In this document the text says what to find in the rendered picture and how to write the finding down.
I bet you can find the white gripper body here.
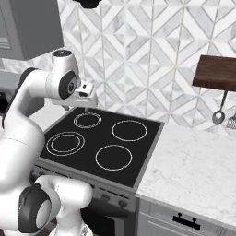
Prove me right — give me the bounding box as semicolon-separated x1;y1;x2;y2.
50;91;100;110

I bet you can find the black range hood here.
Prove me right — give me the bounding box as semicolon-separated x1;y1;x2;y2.
72;0;102;9

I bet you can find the grey stove with black hob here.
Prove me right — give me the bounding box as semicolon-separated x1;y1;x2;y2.
29;106;166;236

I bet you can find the dark oven door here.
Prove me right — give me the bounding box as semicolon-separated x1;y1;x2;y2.
80;198;136;236

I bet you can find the grey hanging ladle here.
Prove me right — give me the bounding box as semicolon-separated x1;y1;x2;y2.
211;89;230;126

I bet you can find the grey drawer front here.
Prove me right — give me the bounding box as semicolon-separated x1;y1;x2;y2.
136;197;236;236

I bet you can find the grey hanging spatula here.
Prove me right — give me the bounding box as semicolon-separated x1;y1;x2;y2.
226;110;236;130

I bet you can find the dark wooden wall shelf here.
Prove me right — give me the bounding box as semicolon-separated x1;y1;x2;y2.
192;54;236;93

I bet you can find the black drawer handle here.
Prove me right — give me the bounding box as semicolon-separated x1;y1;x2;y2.
171;212;202;230

